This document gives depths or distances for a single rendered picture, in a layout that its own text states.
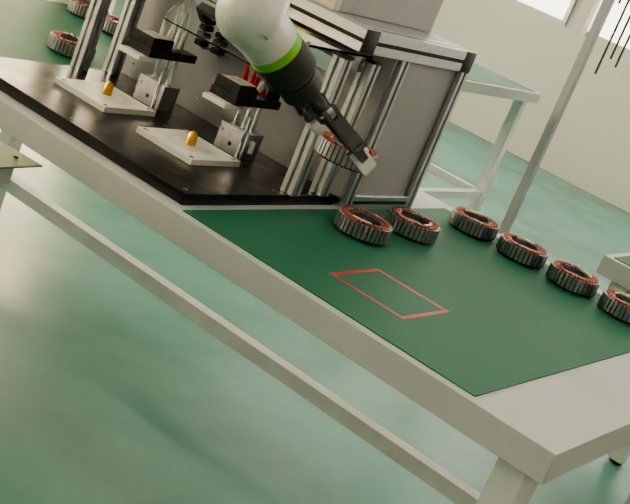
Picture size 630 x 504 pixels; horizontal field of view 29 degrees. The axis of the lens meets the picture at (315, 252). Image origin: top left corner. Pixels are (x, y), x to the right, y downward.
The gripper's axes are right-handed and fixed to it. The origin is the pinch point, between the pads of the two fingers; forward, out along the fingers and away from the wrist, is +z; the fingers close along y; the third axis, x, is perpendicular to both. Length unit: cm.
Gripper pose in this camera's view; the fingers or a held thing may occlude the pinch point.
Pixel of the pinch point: (346, 150)
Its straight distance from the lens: 217.8
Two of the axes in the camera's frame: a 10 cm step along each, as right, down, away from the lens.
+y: 5.4, 4.5, -7.1
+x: 7.1, -7.0, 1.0
